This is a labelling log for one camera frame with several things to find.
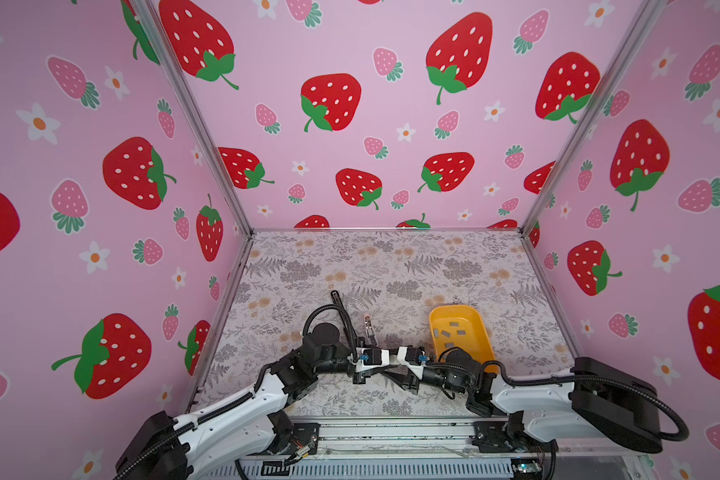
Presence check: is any aluminium corner post right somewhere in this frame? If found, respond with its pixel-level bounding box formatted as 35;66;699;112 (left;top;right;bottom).
519;0;666;240

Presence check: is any pink white small stapler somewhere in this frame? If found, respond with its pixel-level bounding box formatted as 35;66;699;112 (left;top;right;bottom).
363;313;378;346

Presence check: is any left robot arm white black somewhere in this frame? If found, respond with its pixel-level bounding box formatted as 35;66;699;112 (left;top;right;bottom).
115;304;396;479

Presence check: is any yellow plastic tray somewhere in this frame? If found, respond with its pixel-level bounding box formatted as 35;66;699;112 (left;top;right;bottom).
429;305;496;374

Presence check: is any aluminium corner post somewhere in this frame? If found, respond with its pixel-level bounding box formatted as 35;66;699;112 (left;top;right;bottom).
133;0;254;238
519;0;666;240

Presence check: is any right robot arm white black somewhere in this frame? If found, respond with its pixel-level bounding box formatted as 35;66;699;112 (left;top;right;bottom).
371;347;690;454

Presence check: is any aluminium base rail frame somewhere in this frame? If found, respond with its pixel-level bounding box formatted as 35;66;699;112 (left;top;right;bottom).
140;413;658;480

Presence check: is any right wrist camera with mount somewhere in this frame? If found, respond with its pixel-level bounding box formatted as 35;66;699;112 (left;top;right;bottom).
396;346;429;368

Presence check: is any aluminium corner post left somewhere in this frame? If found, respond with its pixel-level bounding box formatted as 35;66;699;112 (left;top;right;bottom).
133;0;254;238

